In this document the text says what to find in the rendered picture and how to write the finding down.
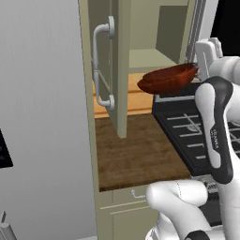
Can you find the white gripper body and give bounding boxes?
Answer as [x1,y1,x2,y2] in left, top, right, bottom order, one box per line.
[195,37,224,83]

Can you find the beige cabinet door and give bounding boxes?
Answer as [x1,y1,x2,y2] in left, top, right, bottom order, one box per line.
[88,0,132,139]
[186,0,208,64]
[110,207,161,240]

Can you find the red-brown bowl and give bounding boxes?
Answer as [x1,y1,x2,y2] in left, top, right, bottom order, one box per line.
[137,63,200,96]

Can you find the beige open upper cabinet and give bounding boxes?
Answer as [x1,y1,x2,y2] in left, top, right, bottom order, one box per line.
[128,0,197,75]

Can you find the beige lower cabinet door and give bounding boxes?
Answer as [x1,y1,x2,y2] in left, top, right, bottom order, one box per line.
[110,207,161,240]

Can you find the black stove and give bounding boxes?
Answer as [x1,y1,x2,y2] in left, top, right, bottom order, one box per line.
[151,82,240,228]

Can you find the beige drawer front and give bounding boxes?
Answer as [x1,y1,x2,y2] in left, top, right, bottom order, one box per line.
[112,185,152,208]

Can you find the grey fridge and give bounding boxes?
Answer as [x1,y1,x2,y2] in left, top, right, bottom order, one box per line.
[0,0,98,240]

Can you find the white cabinet door handle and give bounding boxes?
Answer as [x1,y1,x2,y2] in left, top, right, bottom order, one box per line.
[92,15,116,113]

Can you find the white drawer handle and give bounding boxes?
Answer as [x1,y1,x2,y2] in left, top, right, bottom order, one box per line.
[130,188,147,200]

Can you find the grey fridge handle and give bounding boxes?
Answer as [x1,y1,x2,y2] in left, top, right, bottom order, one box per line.
[0,210,17,240]

